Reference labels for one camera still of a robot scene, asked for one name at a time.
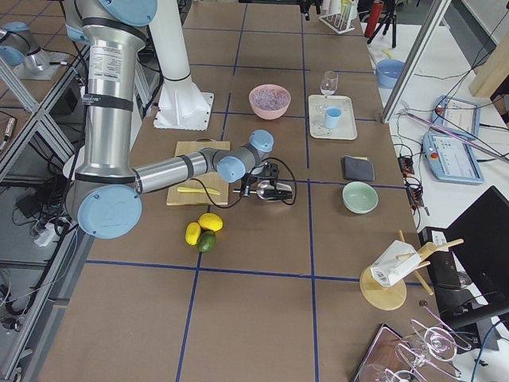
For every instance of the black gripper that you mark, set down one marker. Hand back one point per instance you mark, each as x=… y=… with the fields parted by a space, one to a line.
x=276 y=193

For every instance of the steel ice scoop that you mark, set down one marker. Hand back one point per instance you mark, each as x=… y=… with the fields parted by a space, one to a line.
x=267 y=192

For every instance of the pile of clear ice cubes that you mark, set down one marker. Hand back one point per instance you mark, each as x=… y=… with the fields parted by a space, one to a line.
x=270 y=99

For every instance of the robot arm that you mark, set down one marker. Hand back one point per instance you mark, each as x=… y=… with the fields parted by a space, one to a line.
x=105 y=197

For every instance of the blue cup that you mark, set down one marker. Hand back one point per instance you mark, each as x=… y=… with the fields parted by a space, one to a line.
x=332 y=117

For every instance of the wooden cutting board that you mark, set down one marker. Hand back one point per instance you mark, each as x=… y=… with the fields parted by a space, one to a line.
x=211 y=180

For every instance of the yellow plastic knife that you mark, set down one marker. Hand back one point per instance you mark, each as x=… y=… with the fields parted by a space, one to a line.
x=211 y=191

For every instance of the pink bowl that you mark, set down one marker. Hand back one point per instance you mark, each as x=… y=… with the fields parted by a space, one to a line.
x=264 y=114

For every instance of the round yellow lemon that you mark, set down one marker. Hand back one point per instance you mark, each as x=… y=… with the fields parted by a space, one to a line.
x=210 y=221

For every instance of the cream bear tray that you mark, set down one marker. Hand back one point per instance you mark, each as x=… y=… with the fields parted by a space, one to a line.
x=345 y=130

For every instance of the grey yellow cloth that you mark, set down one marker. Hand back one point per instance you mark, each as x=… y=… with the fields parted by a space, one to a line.
x=357 y=169

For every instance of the green avocado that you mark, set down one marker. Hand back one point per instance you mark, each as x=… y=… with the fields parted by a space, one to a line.
x=206 y=241

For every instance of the green bowl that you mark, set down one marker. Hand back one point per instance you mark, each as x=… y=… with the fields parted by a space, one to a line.
x=359 y=197

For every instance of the yellow lemon oval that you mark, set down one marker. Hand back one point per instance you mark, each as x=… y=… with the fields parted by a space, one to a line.
x=192 y=233

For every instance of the clear wine glass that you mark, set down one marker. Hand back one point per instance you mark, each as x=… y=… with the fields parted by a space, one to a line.
x=328 y=87

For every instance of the blue bowl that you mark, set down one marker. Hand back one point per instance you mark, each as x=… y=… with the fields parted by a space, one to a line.
x=388 y=71

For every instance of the white carton box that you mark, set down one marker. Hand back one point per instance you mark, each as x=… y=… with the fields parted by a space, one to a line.
x=395 y=263

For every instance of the wooden mug tree stand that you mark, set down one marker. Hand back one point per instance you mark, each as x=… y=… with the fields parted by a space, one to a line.
x=391 y=298

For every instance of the near teach pendant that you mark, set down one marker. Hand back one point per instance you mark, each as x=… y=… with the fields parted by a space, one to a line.
x=451 y=160

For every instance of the teach pendant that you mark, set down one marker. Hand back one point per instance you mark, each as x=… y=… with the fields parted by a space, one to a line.
x=451 y=160
x=459 y=116

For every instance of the white chair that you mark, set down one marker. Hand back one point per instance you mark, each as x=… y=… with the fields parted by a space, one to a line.
x=71 y=165

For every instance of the far teach pendant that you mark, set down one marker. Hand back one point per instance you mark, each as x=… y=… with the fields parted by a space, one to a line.
x=459 y=116

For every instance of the black monitor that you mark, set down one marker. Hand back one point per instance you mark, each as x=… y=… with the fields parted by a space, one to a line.
x=483 y=227

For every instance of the white wire cup rack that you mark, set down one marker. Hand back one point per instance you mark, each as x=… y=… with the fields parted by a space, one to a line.
x=339 y=14

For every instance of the aluminium frame post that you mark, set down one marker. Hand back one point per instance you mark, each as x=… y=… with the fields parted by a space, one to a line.
x=432 y=21

